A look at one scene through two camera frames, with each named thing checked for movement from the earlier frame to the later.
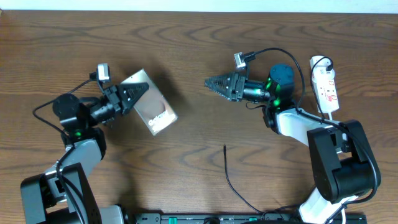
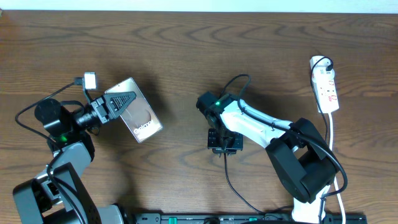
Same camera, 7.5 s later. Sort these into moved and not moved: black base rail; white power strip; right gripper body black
Moved: right gripper body black
Not moved: white power strip; black base rail
